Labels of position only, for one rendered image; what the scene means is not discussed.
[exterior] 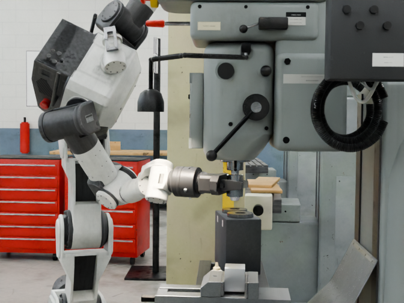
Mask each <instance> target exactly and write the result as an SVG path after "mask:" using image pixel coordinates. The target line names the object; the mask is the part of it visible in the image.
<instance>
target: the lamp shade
mask: <svg viewBox="0 0 404 303"><path fill-rule="evenodd" d="M137 112H164V99H163V97H162V93H160V92H159V91H158V90H154V89H153V88H148V89H147V90H144V91H143V92H141V93H140V95H139V98H138V101H137Z"/></svg>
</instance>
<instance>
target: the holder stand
mask: <svg viewBox="0 0 404 303"><path fill-rule="evenodd" d="M261 232H262V220H261V219H260V218H258V217H257V216H255V215H254V213H253V212H249V211H248V210H247V209H246V208H243V207H225V208H222V210H216V211H215V262H218V266H219V267H220V268H221V270H222V271H225V264H226V263H231V264H245V272H258V275H260V272H261Z"/></svg>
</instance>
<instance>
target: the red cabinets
mask: <svg viewBox="0 0 404 303"><path fill-rule="evenodd" d="M109 158H110V159H111V161H112V162H117V163H119V164H122V165H123V166H124V167H128V168H130V169H131V170H132V171H133V172H134V173H135V174H136V176H138V174H139V173H140V172H141V168H142V166H143V165H145V164H147V163H149V162H150V159H151V158H144V157H115V156H110V157H109ZM68 181H69V180H68V178H67V176H66V174H65V172H64V169H63V167H62V165H61V158H60V155H0V253H49V254H53V256H52V258H53V260H57V259H58V257H57V252H56V234H55V224H56V220H57V219H58V216H59V215H60V214H62V215H63V214H64V211H65V210H68V190H69V187H68ZM101 209H102V210H103V211H104V212H105V213H109V214H110V216H111V218H112V221H113V226H114V235H113V253H112V255H111V257H130V264H131V265H134V264H135V258H137V257H138V256H141V257H144V256H145V251H146V250H148V249H149V248H150V202H149V201H147V200H146V199H145V198H143V199H142V200H140V201H137V202H135V203H128V204H124V205H120V206H117V207H116V208H115V209H108V208H106V207H105V206H103V205H102V204H101Z"/></svg>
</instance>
